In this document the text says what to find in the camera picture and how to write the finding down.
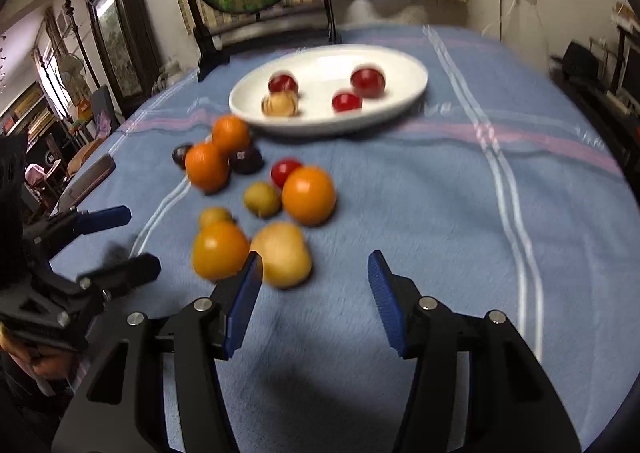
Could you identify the orange mandarin front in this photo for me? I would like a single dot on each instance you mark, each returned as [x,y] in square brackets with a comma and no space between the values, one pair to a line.
[219,251]

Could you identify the small yellow-green fruit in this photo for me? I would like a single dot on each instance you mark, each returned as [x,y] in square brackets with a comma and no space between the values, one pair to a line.
[262,200]

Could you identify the left hand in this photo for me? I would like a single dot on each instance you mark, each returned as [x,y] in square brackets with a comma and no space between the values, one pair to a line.
[39,360]

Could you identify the red plum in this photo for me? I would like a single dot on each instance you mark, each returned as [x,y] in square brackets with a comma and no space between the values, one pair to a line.
[282,81]
[368,82]
[345,101]

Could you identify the orange mandarin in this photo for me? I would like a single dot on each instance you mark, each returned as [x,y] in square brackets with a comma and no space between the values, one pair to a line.
[206,167]
[230,134]
[309,196]
[219,251]

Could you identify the dark framed painting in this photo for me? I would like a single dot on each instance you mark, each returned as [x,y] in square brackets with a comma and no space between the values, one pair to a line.
[127,48]

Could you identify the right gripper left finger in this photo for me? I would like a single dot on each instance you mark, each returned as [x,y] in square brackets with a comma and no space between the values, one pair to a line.
[208,330]

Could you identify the blue plaid tablecloth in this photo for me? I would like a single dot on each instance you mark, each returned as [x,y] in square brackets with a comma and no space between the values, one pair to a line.
[493,191]

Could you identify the white round plate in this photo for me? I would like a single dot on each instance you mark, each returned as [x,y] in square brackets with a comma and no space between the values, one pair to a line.
[320,73]

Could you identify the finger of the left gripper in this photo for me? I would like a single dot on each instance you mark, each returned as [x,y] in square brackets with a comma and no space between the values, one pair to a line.
[115,281]
[53,234]

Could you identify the small yellow fruit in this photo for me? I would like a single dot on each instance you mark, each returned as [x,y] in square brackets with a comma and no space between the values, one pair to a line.
[213,214]

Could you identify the large yellow pear fruit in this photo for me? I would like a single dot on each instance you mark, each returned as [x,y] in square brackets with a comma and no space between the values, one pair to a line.
[286,259]

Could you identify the dark purple plum left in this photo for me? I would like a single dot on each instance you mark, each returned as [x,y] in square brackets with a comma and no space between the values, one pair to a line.
[179,155]

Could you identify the dark purple plum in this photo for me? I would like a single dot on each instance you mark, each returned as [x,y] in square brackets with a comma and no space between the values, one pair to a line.
[246,162]
[179,155]

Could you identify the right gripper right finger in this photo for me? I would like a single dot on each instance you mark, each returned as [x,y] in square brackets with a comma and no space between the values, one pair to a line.
[424,330]

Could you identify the white kettle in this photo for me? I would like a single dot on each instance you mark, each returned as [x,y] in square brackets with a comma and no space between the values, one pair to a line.
[170,73]

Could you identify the red cherry tomato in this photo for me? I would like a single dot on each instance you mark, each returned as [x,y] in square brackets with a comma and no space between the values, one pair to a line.
[280,171]

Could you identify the striped yellow pepino melon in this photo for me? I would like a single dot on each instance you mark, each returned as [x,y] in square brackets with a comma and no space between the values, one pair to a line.
[282,103]

